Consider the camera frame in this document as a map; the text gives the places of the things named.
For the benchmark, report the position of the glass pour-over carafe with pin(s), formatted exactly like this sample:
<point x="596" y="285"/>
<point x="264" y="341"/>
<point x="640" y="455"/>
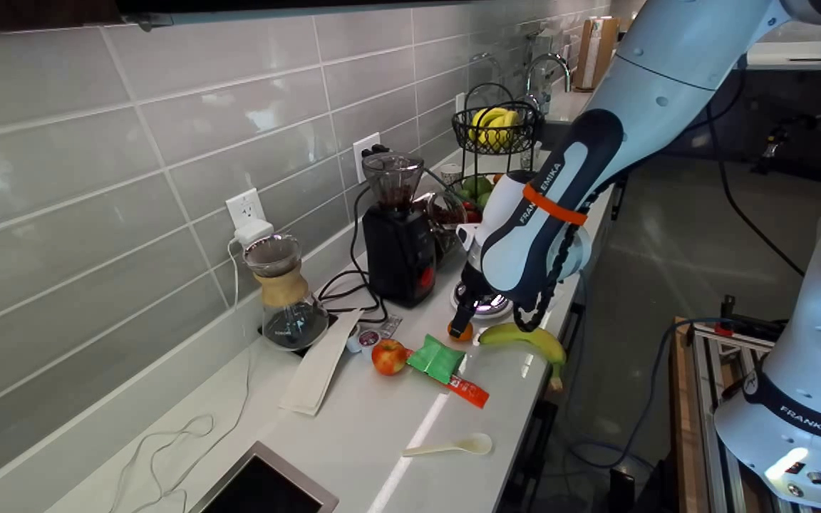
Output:
<point x="282" y="285"/>

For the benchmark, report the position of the metal frame chair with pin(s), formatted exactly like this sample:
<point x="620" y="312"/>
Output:
<point x="543" y="67"/>

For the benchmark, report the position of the green apple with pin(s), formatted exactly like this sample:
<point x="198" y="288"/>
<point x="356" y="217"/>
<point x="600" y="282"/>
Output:
<point x="478" y="190"/>

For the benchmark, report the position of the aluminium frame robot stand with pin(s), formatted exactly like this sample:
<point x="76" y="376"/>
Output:
<point x="704" y="399"/>

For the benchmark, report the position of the white plug adapter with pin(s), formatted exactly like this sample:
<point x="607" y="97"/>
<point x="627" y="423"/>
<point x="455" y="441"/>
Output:
<point x="255" y="232"/>

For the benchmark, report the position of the white wall outlet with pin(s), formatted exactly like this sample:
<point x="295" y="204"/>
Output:
<point x="365" y="151"/>
<point x="244" y="210"/>

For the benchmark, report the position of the black coffee grinder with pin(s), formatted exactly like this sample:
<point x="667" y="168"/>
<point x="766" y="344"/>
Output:
<point x="401" y="252"/>

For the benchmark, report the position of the green foil packet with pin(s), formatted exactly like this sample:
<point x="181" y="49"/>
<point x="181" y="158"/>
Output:
<point x="438" y="361"/>

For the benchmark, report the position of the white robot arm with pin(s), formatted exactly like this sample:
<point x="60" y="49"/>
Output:
<point x="657" y="86"/>

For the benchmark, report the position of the glass jar of coffee beans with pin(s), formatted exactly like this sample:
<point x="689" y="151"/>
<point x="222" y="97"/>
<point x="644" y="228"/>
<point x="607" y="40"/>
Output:
<point x="446" y="213"/>

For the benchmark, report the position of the white plastic spoon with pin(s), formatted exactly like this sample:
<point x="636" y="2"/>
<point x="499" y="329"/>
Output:
<point x="470" y="443"/>

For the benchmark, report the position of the brown cardboard box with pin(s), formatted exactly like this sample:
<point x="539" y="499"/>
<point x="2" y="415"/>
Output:
<point x="600" y="47"/>

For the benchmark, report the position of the yellow banana bunch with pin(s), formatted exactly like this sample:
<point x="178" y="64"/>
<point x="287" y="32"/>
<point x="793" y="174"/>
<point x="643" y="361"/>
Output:
<point x="495" y="128"/>

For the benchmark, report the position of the small dark printed packet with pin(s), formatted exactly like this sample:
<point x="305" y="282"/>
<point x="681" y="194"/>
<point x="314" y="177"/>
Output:
<point x="368" y="335"/>

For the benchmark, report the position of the folded white paper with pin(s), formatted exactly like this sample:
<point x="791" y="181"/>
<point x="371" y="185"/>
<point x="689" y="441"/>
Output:
<point x="319" y="372"/>

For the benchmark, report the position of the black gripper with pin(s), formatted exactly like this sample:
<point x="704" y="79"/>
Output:
<point x="470" y="288"/>

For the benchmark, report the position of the orange red packet strip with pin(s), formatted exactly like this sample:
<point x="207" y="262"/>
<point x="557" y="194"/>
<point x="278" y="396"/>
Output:
<point x="470" y="391"/>

